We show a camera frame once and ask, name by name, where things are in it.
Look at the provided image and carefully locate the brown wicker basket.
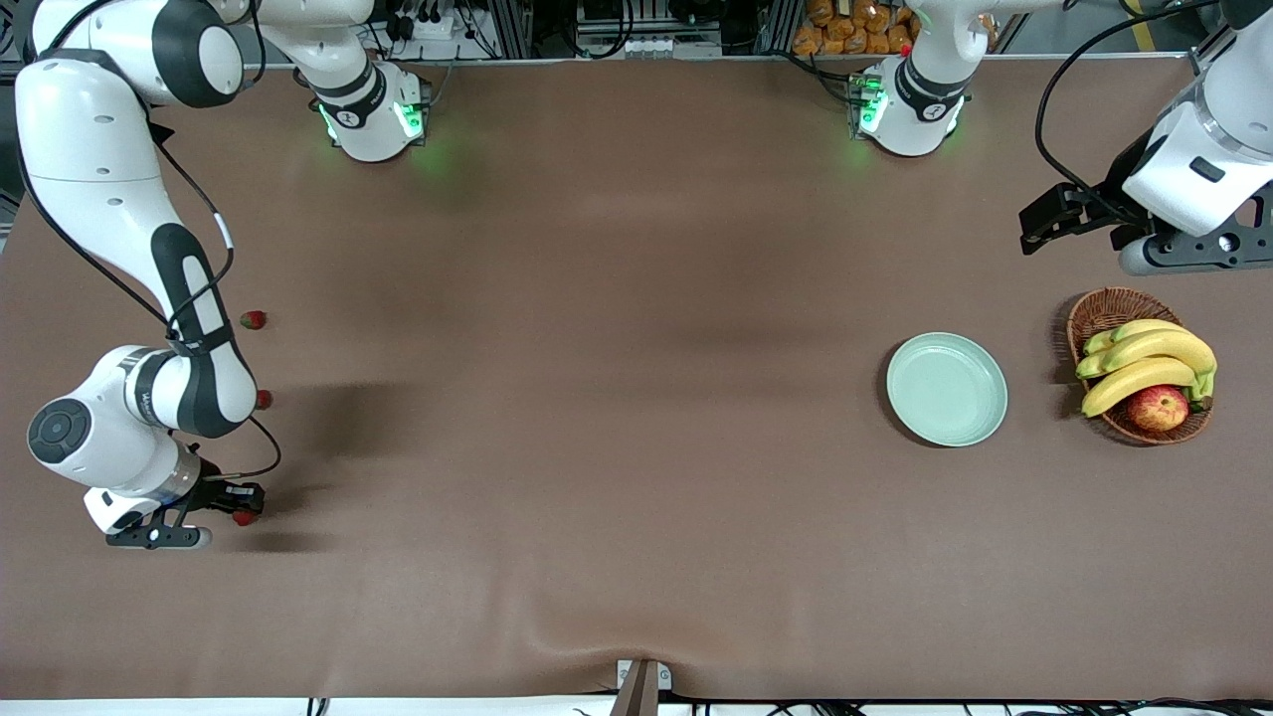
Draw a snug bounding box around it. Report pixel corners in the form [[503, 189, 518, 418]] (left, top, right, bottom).
[[1067, 287, 1214, 446]]

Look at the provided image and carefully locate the pile of brown bread rolls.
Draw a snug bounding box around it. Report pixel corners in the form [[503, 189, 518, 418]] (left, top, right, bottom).
[[793, 0, 916, 57]]

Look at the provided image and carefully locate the red yellow apple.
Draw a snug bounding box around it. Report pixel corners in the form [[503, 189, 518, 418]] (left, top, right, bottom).
[[1127, 385, 1190, 433]]

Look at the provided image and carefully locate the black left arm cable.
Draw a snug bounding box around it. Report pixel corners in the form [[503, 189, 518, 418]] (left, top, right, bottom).
[[1034, 0, 1224, 215]]

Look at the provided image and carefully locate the metal table edge bracket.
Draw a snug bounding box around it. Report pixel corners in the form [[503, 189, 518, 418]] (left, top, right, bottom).
[[609, 659, 672, 716]]

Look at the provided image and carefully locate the white power strip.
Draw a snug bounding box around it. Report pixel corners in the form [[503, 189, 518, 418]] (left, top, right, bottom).
[[393, 5, 458, 41]]

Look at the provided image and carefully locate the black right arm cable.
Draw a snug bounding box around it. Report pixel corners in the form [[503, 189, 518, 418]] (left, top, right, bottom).
[[15, 109, 282, 480]]

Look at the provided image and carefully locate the aluminium frame post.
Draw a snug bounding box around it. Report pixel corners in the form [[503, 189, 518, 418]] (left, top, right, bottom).
[[489, 0, 535, 59], [761, 0, 802, 56]]

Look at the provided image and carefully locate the yellow banana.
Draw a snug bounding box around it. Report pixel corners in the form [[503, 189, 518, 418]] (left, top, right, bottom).
[[1076, 329, 1217, 380], [1083, 318, 1186, 356], [1081, 357, 1199, 418]]

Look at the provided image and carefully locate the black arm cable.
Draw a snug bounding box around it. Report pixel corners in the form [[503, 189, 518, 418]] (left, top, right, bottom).
[[15, 109, 282, 480], [1034, 0, 1224, 215]]

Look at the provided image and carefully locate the light green round plate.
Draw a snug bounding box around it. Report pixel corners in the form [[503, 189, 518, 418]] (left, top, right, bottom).
[[886, 332, 1008, 448]]

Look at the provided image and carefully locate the brown table mat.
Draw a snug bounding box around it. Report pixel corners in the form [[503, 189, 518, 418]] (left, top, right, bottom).
[[0, 58, 1273, 700]]

